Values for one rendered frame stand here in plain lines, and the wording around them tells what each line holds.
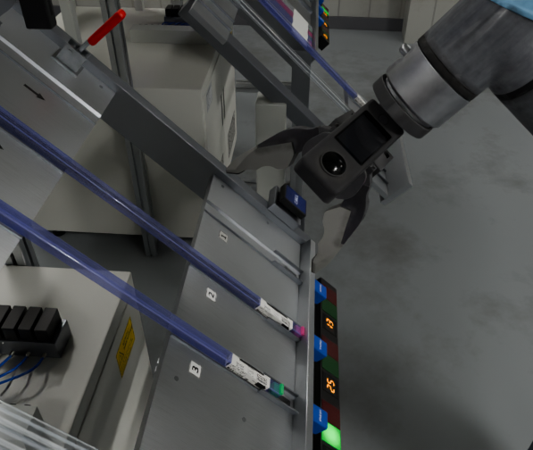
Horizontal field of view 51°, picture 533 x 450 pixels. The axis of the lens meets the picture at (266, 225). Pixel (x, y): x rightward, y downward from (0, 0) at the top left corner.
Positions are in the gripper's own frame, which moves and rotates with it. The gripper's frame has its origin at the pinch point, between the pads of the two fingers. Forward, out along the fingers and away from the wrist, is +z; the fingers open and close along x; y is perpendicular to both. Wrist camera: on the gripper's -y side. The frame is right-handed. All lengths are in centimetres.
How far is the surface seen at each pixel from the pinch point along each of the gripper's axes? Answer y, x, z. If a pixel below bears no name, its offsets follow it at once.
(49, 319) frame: 0.3, 10.7, 40.1
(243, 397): -7.4, -13.0, 12.5
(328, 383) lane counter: 9.0, -22.1, 14.6
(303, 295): 14.8, -11.2, 12.1
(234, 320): -0.3, -6.3, 12.3
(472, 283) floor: 127, -58, 31
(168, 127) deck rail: 13.4, 19.9, 10.0
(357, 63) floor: 279, 41, 51
